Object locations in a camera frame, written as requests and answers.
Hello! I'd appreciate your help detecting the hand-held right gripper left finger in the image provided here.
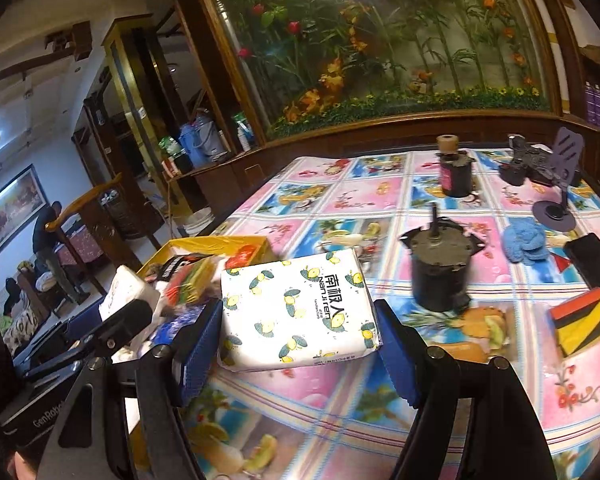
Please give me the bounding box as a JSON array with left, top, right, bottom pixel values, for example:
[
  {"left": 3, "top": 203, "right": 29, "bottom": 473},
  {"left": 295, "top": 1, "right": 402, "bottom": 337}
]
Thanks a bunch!
[{"left": 37, "top": 300, "right": 224, "bottom": 480}]

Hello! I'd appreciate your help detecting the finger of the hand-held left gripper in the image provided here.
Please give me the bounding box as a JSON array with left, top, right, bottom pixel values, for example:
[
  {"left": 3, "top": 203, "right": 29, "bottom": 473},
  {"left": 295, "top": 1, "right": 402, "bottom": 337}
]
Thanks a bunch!
[
  {"left": 15, "top": 332, "right": 93, "bottom": 378},
  {"left": 82, "top": 299, "right": 154, "bottom": 359}
]

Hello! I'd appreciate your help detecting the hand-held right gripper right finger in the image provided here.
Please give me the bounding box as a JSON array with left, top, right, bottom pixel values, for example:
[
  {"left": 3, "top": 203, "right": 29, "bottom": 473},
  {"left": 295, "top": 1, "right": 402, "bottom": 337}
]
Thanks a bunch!
[{"left": 375, "top": 300, "right": 563, "bottom": 480}]

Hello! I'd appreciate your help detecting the lemon print tissue pack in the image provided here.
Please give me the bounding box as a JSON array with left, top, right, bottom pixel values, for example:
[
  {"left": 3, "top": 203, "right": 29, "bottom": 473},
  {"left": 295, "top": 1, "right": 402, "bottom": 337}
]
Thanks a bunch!
[{"left": 217, "top": 247, "right": 383, "bottom": 372}]

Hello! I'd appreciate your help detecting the yellow cardboard box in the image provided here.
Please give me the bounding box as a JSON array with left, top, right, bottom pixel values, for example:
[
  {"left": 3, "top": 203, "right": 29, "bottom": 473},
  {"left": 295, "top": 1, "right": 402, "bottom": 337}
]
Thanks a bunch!
[{"left": 122, "top": 235, "right": 273, "bottom": 471}]

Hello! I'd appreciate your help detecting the person's left hand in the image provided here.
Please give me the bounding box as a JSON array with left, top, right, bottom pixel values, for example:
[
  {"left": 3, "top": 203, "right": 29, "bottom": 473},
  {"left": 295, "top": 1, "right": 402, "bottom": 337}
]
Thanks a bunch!
[{"left": 14, "top": 452, "right": 43, "bottom": 480}]

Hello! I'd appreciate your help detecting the striped scouring sponge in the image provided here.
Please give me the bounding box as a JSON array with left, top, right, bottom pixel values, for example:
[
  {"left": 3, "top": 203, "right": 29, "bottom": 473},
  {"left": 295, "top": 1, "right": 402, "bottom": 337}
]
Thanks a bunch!
[{"left": 167, "top": 257, "right": 221, "bottom": 311}]

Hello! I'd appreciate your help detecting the large black cylindrical motor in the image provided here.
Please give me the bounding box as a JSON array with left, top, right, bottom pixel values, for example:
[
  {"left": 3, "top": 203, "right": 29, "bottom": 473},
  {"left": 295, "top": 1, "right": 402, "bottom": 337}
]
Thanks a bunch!
[{"left": 399, "top": 203, "right": 483, "bottom": 313}]

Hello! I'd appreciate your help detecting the red plastic pack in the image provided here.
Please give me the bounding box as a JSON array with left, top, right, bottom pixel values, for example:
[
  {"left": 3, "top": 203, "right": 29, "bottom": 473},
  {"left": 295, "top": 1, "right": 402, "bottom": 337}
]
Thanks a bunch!
[{"left": 224, "top": 244, "right": 263, "bottom": 270}]

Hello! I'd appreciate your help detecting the white bucket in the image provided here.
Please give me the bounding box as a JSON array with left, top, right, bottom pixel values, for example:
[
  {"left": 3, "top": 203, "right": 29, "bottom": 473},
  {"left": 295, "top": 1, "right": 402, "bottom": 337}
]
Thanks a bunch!
[{"left": 184, "top": 210, "right": 216, "bottom": 236}]

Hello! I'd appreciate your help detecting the wooden chair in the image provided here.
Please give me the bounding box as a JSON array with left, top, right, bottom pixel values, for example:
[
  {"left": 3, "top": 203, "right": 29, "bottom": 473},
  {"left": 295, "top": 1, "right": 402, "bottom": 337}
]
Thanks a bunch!
[{"left": 46, "top": 172, "right": 161, "bottom": 306}]

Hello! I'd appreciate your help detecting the fruit print tablecloth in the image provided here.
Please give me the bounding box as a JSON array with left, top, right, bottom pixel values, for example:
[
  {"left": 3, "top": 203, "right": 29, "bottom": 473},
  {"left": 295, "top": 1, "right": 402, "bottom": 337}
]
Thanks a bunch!
[{"left": 180, "top": 147, "right": 600, "bottom": 480}]

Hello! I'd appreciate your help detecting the wooden sideboard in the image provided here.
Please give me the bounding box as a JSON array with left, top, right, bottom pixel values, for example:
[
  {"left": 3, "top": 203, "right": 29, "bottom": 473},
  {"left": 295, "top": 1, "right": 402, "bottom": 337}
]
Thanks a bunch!
[{"left": 165, "top": 150, "right": 266, "bottom": 221}]

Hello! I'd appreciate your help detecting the blue knitted cloth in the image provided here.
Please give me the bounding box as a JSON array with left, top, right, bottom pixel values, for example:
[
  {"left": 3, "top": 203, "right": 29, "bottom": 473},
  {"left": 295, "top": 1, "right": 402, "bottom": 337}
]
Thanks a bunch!
[{"left": 501, "top": 221, "right": 552, "bottom": 266}]

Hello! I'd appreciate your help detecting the yellow black red packet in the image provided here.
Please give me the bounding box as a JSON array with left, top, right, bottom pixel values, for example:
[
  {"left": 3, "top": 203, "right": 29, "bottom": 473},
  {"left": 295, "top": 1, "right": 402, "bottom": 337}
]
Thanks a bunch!
[{"left": 549, "top": 287, "right": 600, "bottom": 359}]

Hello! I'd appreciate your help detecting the small black motor cork cap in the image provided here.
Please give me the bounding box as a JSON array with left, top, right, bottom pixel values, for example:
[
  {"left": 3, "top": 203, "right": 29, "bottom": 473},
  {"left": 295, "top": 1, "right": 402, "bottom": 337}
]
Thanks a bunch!
[{"left": 436, "top": 135, "right": 476, "bottom": 198}]

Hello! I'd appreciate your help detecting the blue thermos jug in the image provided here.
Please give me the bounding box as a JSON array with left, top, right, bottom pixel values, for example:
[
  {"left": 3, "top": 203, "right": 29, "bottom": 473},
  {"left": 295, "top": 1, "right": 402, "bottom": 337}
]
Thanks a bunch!
[{"left": 179, "top": 110, "right": 231, "bottom": 166}]

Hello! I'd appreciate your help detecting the purple phone stand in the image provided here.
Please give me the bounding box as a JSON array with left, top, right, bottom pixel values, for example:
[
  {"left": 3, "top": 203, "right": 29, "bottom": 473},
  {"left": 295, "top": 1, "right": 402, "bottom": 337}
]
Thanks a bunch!
[{"left": 532, "top": 127, "right": 585, "bottom": 231}]

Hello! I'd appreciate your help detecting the black smartphone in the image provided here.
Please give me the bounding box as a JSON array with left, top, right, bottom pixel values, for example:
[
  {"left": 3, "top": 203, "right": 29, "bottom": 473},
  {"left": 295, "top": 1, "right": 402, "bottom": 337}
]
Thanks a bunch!
[{"left": 564, "top": 233, "right": 600, "bottom": 293}]

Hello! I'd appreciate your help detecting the white spray bottle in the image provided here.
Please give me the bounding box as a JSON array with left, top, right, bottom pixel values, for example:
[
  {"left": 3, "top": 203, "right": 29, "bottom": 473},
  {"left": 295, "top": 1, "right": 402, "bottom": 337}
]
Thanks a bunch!
[{"left": 235, "top": 115, "right": 256, "bottom": 151}]

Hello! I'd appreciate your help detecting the black folded gadget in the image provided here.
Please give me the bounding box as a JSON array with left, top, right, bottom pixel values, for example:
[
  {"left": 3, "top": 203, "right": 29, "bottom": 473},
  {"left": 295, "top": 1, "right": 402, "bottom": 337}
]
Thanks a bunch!
[{"left": 497, "top": 135, "right": 566, "bottom": 188}]

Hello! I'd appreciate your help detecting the artificial flower display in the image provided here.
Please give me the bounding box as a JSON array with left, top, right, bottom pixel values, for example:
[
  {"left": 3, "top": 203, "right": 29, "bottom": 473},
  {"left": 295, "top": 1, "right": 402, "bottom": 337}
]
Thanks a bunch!
[{"left": 185, "top": 0, "right": 566, "bottom": 143}]

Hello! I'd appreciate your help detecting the framed wall painting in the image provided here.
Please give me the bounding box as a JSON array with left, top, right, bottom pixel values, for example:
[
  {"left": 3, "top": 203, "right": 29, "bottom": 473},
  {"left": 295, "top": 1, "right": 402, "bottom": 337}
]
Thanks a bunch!
[{"left": 0, "top": 164, "right": 48, "bottom": 261}]

